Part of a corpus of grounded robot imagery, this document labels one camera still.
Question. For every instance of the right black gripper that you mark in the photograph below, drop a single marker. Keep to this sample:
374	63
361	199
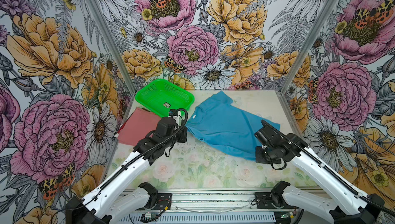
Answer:
259	158

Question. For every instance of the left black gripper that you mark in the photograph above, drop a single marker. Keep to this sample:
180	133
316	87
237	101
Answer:
182	132

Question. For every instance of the blue t shirt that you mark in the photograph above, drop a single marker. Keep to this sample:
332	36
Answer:
228	120

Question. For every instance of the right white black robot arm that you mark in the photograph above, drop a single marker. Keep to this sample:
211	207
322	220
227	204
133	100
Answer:
346	204

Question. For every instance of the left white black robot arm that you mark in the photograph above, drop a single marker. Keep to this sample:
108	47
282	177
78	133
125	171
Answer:
104	204

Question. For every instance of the small label in basket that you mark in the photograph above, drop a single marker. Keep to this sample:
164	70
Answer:
167	104

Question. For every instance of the folded red t shirt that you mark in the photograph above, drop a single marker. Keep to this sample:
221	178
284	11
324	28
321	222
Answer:
137	126

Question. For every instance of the green plastic basket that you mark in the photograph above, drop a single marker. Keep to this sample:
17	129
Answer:
153	96

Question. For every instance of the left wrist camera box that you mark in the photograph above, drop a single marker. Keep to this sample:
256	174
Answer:
176	115

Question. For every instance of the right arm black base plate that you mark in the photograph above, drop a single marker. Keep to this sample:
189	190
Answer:
265	201

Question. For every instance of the aluminium front rail frame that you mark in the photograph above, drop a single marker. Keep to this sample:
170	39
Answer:
214	207

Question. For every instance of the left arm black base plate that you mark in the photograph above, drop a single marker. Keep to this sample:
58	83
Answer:
163	199

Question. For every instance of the left aluminium corner post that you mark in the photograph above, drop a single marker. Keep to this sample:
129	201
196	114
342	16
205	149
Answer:
101	22

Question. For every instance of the aluminium corner post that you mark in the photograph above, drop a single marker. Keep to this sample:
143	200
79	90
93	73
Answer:
303	52
101	22

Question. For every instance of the right aluminium corner post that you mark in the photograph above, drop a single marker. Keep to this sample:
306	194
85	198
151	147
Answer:
303	52

